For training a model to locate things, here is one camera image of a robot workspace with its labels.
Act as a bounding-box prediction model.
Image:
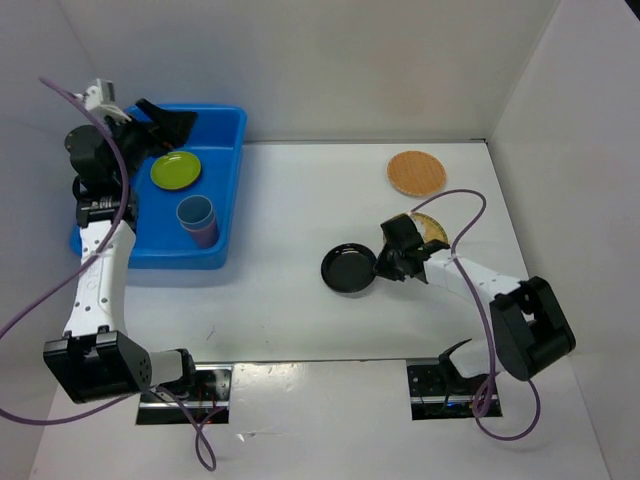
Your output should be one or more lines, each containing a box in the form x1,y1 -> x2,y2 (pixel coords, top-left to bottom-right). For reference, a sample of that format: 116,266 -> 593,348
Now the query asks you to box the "pink plastic cup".
181,219 -> 219,249

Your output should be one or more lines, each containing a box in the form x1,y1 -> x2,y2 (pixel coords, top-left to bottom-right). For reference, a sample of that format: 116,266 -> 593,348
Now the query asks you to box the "black plastic plate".
320,243 -> 376,294

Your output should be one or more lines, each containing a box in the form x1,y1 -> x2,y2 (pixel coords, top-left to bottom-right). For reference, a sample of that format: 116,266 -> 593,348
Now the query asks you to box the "green plastic plate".
150,151 -> 202,191

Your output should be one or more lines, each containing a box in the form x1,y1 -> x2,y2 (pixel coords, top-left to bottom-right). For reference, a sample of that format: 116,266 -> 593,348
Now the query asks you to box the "blue plastic cup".
176,195 -> 215,230

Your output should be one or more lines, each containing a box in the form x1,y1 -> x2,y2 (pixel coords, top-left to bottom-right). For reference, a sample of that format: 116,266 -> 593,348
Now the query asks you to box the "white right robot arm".
374,214 -> 576,393

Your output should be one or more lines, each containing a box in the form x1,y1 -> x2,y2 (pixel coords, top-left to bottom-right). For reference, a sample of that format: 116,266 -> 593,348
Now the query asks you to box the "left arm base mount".
136,363 -> 233,426

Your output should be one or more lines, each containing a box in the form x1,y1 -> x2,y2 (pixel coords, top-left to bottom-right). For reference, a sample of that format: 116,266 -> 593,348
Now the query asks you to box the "brown woven bamboo tray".
386,150 -> 447,197

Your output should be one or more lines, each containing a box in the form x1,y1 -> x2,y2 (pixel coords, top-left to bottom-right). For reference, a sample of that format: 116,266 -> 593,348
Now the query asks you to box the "green-rimmed bamboo tray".
394,212 -> 450,250

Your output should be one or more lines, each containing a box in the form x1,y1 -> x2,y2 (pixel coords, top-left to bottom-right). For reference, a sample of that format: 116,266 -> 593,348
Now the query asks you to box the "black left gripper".
105,99 -> 200,185

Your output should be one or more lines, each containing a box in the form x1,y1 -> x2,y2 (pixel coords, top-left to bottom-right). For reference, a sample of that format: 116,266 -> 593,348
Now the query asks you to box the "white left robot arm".
43,99 -> 200,404

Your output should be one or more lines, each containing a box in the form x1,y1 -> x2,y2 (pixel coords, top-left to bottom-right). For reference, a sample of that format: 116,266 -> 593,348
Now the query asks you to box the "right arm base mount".
406,359 -> 487,421

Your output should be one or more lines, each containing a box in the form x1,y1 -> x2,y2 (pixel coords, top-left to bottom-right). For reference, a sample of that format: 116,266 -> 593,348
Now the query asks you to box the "blue plastic bin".
69,103 -> 248,272

